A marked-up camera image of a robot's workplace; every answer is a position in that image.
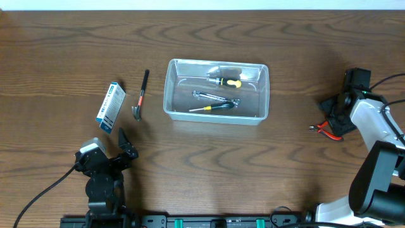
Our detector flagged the red handled pliers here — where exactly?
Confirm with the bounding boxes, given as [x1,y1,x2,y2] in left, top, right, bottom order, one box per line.
[309,120,344,142]

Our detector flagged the small black orange hammer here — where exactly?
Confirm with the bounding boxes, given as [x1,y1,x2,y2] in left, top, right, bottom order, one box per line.
[132,69,149,122]

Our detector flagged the white and blue box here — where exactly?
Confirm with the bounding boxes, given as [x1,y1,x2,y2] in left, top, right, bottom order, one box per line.
[96,82,126,134]

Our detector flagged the silver wrench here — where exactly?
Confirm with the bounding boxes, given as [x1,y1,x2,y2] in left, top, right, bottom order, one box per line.
[192,91,240,105]

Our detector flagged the stubby yellow black screwdriver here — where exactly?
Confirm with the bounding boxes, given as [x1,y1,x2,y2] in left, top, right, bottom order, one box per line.
[208,77,242,89]

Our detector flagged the slim black yellow screwdriver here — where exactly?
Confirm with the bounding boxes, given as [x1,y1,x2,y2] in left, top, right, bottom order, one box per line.
[189,102,235,112]

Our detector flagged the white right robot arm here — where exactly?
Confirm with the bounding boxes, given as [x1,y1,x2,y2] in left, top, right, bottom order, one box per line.
[305,68,404,227]

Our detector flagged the clear plastic container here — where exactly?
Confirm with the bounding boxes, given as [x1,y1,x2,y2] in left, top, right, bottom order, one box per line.
[163,59,270,125]

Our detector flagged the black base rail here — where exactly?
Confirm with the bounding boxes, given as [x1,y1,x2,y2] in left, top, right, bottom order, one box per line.
[59,213,378,228]

